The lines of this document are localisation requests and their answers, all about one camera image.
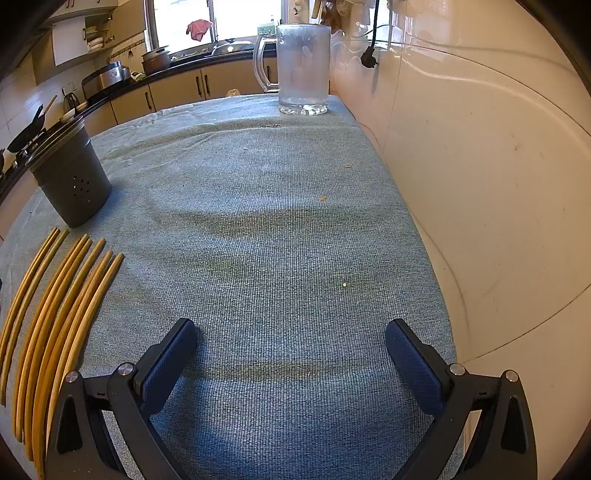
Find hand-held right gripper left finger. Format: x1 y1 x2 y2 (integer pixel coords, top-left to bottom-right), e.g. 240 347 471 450
45 318 199 480

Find black wok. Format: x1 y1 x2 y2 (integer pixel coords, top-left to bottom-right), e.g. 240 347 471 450
7 105 47 153

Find blue-grey tablecloth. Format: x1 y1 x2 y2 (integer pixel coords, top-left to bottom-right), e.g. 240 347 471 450
0 93 465 480

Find pink cloth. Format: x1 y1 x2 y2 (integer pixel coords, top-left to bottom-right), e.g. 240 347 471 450
186 19 214 43

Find hanging plastic bags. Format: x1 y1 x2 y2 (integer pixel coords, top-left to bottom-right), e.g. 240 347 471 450
310 0 370 33

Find wall dish shelf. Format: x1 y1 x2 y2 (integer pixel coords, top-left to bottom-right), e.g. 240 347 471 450
83 16 115 51

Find black power plug with cable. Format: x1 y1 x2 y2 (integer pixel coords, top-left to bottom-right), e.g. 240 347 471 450
360 0 393 70

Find black kitchen countertop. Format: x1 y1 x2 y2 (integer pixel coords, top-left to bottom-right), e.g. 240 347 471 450
0 39 278 195

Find silver rice cooker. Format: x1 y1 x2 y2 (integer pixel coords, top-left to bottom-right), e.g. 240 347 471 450
82 61 131 100

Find white upper kitchen cabinets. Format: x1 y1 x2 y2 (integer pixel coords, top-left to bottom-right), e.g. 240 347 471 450
46 0 121 24

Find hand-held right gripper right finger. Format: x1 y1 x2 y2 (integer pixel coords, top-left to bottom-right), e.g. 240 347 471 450
385 318 539 480

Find row of wooden chopsticks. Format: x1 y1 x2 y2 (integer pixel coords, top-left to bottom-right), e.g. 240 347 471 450
0 227 125 478

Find beige lower kitchen cabinets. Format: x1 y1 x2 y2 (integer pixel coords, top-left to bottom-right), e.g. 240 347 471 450
78 65 280 134

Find kitchen window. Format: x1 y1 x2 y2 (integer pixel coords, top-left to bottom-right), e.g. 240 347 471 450
145 0 296 51

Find clear glass pitcher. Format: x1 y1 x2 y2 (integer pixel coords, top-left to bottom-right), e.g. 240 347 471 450
252 23 332 116

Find dark grey perforated utensil holder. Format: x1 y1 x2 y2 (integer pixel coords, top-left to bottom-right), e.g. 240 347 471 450
25 116 113 229

